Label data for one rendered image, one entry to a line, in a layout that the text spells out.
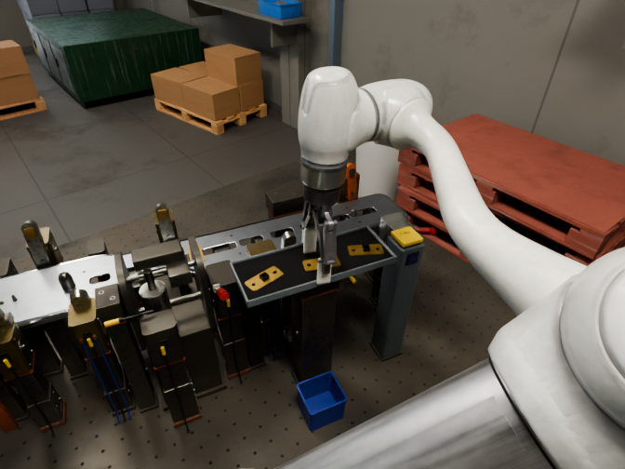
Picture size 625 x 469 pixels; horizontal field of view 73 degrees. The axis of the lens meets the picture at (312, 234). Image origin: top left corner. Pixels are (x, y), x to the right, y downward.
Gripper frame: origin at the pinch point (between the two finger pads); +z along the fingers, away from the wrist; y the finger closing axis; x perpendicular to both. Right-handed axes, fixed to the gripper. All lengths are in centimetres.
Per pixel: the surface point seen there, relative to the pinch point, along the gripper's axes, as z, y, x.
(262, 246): 11.0, 20.6, 8.3
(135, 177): 125, 275, 68
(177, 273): 3.8, 6.9, 30.6
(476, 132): 36, 125, -141
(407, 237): 1.5, 4.0, -25.6
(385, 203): 18, 42, -40
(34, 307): 21, 22, 67
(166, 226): 17, 44, 34
